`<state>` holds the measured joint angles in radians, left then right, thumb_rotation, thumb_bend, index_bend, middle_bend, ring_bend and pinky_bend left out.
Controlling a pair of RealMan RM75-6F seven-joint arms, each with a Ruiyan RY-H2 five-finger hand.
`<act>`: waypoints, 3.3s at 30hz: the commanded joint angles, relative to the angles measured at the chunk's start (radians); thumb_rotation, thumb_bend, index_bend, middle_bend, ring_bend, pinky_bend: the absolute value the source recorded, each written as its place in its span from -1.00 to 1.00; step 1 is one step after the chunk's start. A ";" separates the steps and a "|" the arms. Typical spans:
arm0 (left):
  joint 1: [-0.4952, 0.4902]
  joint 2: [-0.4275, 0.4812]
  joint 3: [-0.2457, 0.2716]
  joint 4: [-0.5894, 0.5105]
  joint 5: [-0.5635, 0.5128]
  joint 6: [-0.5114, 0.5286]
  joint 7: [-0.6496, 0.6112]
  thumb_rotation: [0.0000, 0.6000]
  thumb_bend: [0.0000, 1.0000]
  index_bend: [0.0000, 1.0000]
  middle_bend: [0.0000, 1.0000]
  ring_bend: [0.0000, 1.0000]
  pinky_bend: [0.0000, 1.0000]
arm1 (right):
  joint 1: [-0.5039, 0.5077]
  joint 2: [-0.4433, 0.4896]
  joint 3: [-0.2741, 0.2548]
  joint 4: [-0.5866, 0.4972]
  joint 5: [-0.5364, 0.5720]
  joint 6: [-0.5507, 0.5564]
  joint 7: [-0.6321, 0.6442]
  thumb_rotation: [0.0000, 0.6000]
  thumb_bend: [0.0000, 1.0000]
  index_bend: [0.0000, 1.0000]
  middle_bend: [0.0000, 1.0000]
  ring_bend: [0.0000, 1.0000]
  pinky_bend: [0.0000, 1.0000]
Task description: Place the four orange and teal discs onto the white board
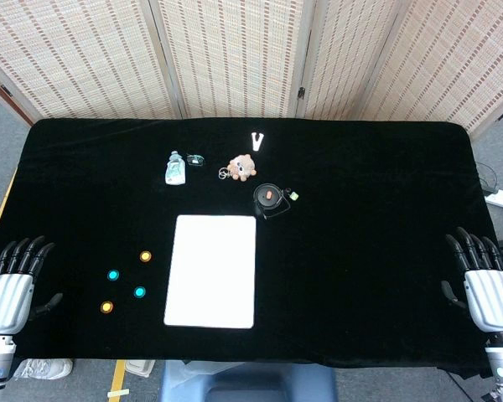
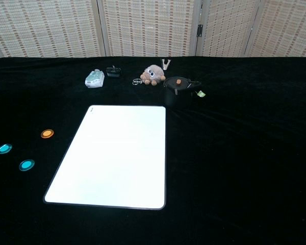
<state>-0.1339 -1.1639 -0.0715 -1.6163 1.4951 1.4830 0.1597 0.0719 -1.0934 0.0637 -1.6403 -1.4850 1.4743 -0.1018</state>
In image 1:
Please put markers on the black velvet tablecloth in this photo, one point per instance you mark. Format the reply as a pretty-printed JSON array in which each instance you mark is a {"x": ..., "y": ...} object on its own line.
[{"x": 360, "y": 251}]

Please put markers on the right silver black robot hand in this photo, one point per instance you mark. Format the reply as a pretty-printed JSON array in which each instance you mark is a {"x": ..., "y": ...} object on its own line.
[{"x": 492, "y": 297}]

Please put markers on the woven bamboo folding screen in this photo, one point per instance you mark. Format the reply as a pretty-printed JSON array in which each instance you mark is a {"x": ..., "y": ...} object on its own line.
[{"x": 234, "y": 54}]

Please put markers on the black teapot with orange knob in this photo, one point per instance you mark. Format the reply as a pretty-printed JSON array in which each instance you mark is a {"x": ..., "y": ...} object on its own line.
[{"x": 262, "y": 203}]

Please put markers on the white sneaker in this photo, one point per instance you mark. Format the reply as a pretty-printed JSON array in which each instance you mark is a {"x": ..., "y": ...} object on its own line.
[{"x": 46, "y": 369}]

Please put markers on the small clear plastic bottle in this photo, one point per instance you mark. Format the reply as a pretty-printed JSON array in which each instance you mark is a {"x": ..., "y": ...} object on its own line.
[{"x": 175, "y": 172}]

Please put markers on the small black clip device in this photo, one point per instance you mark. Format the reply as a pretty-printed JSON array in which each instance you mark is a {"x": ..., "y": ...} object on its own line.
[{"x": 195, "y": 159}]

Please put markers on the white magnetic board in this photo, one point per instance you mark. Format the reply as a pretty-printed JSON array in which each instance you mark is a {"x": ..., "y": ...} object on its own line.
[{"x": 211, "y": 272}]

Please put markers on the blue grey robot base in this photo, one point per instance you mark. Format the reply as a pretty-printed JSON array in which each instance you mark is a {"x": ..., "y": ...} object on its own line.
[{"x": 251, "y": 381}]

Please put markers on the white plastic container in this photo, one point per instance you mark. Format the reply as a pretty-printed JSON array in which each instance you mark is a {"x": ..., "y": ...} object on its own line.
[{"x": 140, "y": 367}]

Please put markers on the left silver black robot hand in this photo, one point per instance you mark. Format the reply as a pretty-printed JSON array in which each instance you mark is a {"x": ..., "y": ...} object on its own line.
[{"x": 6, "y": 301}]

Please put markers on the white V-shaped clip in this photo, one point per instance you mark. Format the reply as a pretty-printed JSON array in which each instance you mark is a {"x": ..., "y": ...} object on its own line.
[{"x": 256, "y": 147}]

